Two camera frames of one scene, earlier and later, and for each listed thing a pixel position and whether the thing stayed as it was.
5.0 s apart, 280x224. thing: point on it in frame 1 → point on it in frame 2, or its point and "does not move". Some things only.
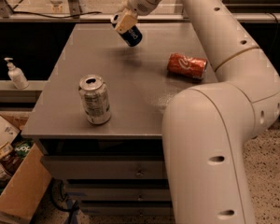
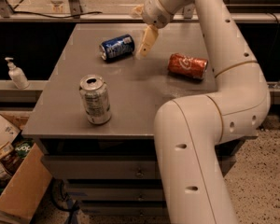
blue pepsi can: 132,35 → 117,49
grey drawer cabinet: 99,116 does not move
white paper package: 3,133 does not move
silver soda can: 95,98 does not move
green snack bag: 22,147 does not move
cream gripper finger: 126,23 → 150,35
